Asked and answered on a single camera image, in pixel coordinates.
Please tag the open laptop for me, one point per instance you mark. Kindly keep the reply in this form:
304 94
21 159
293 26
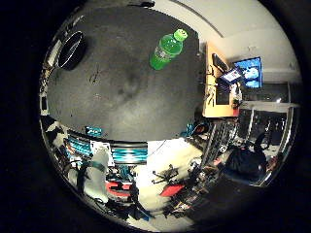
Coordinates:
232 76

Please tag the black keyboard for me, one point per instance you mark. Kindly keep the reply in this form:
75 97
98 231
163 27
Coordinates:
222 93

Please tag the wooden desk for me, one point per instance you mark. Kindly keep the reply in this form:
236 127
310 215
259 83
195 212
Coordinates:
214 110

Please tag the monitor with blue screen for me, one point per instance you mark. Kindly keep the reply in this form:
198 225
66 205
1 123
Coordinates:
252 73

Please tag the red flat object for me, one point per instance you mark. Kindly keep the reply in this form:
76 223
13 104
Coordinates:
172 190
117 189

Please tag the person in dark clothes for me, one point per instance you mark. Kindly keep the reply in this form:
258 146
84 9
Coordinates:
246 161

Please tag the black round bowl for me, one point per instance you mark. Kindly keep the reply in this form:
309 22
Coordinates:
71 51

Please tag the green plastic soda bottle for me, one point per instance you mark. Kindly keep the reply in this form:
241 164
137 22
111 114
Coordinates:
166 48

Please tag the teal striped box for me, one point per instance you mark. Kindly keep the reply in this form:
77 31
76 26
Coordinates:
129 155
79 145

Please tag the black flat monitor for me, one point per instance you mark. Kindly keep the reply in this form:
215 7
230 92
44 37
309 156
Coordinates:
219 62

